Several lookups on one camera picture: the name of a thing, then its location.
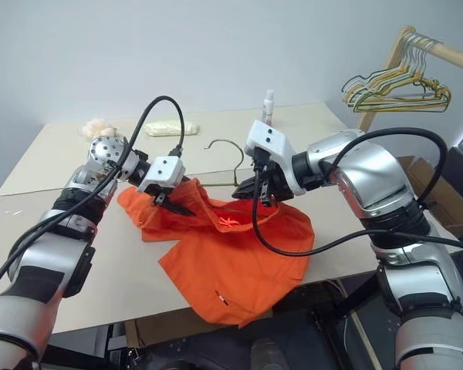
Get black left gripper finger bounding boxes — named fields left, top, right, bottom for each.
left=163, top=198, right=197, bottom=217

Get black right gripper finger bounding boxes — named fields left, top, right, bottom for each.
left=231, top=188, right=262, bottom=200
left=236, top=173, right=265, bottom=191

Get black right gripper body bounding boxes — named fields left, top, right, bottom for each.
left=252, top=147, right=295, bottom=204

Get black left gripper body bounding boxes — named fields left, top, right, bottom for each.
left=147, top=174, right=191, bottom=208

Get olive green wire hanger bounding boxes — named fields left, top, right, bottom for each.
left=202, top=138, right=245, bottom=190

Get orange shorts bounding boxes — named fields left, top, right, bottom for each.
left=117, top=178, right=316, bottom=329

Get pale yellow plastic bag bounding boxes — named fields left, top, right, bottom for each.
left=144, top=119, right=200, bottom=137

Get small white spray bottle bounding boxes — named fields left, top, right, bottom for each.
left=262, top=89, right=276, bottom=126

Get white and peach fluffy wad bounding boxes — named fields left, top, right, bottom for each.
left=78, top=118, right=119, bottom=138

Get cardboard box under table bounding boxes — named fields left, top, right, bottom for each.
left=124, top=307, right=273, bottom=348

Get brown cardboard box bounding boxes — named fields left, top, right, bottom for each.
left=398, top=154, right=463, bottom=237

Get wooden floor slat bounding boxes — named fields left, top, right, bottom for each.
left=349, top=310, right=384, bottom=370

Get wooden clothes rack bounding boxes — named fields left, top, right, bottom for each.
left=358, top=24, right=463, bottom=133

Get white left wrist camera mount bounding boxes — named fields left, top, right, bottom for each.
left=136, top=154, right=188, bottom=194

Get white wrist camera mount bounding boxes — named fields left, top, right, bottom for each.
left=136, top=154, right=188, bottom=194
left=243, top=119, right=308, bottom=196

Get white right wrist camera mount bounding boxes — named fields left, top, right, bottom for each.
left=243, top=119, right=308, bottom=196

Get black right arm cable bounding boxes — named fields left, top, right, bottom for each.
left=251, top=128, right=463, bottom=257

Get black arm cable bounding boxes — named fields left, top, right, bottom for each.
left=251, top=128, right=463, bottom=257
left=0, top=95, right=188, bottom=300

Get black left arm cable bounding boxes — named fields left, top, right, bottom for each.
left=0, top=95, right=188, bottom=300

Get black table frame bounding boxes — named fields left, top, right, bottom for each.
left=49, top=280, right=395, bottom=370

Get wire clothes hangers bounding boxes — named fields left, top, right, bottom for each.
left=350, top=35, right=451, bottom=116

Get bunch of wire hangers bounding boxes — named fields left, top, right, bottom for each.
left=344, top=33, right=454, bottom=113

